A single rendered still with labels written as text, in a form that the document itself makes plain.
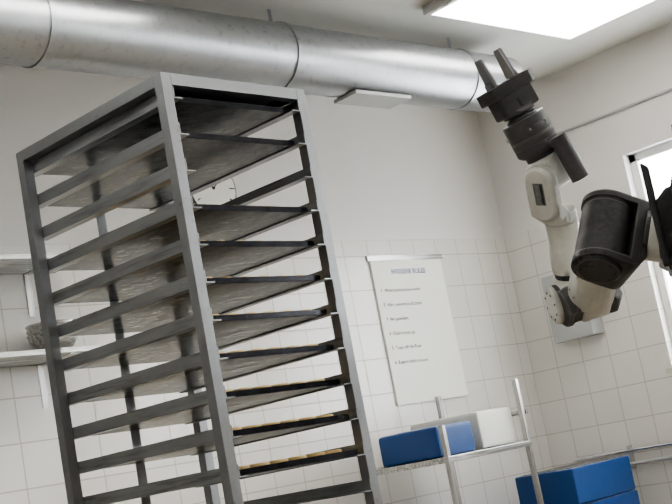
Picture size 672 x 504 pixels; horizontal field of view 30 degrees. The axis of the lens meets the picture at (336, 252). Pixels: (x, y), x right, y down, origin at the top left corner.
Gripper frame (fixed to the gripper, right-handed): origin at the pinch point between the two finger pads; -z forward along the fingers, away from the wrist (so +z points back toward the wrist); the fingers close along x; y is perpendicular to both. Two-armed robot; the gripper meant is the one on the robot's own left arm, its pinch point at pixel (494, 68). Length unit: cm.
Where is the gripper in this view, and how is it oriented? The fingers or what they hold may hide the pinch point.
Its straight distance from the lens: 245.5
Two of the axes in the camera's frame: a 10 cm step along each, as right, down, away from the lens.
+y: 3.2, -0.9, -9.4
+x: 8.1, -4.9, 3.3
